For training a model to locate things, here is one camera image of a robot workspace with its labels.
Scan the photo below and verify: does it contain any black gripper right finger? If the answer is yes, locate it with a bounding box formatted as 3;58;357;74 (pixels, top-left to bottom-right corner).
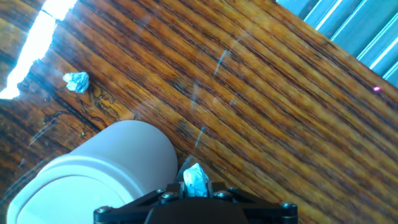
207;182;299;224

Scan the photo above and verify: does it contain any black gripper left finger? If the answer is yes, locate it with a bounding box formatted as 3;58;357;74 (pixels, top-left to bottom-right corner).
93;157;191;224

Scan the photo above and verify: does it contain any white paper ball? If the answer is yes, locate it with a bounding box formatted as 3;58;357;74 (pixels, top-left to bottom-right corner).
62;72;91;94
182;162;210;198

